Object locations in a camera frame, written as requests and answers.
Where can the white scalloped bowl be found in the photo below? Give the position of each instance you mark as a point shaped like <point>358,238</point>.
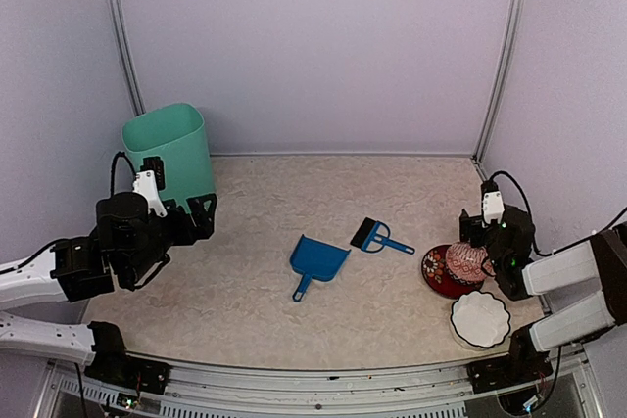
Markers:
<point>479,321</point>

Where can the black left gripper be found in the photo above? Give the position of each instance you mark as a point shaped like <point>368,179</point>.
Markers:
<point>204,224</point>

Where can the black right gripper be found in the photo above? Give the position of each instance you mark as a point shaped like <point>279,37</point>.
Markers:
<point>471,222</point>

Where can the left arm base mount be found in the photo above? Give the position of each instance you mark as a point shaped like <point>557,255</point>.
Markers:
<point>113,365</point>

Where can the red floral bowl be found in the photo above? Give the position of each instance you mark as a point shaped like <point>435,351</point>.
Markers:
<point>440,279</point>

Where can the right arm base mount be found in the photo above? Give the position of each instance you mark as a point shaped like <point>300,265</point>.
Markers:
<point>522,364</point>

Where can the teal plastic waste bin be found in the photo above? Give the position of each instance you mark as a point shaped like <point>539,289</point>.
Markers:
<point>177,135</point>

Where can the blue hand brush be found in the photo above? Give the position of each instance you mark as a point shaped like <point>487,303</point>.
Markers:
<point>373,236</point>

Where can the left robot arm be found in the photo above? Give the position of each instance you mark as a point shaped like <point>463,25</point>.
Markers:
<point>127,249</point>

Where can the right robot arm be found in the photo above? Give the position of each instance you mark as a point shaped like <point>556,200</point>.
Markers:
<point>601,256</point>

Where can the pink patterned bowl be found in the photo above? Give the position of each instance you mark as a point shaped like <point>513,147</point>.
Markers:
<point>468,265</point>

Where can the blue dustpan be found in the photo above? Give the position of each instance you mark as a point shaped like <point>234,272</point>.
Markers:
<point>315,260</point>

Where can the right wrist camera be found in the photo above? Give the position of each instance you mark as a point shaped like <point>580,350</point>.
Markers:
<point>492,204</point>

